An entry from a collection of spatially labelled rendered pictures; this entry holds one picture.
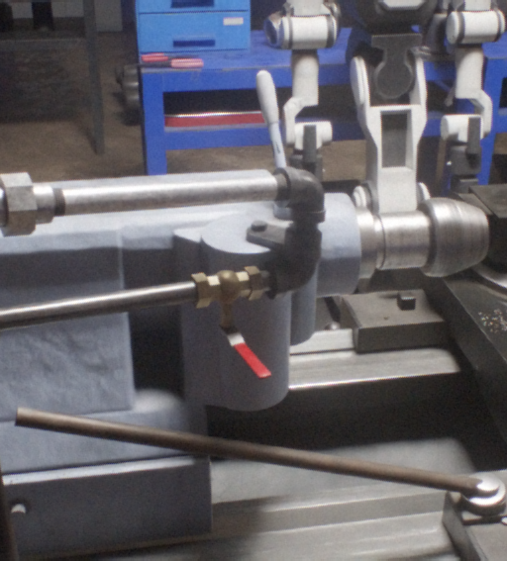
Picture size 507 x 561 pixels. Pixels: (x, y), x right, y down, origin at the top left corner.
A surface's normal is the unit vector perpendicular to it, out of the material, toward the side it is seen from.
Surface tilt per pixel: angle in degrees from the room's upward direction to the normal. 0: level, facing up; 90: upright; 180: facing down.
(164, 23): 90
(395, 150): 80
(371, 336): 90
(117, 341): 70
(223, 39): 90
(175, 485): 90
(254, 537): 0
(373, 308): 0
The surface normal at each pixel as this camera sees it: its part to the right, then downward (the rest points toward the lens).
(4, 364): 0.15, 0.14
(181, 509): 0.16, 0.46
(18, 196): 0.45, -0.16
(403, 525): 0.00, -0.88
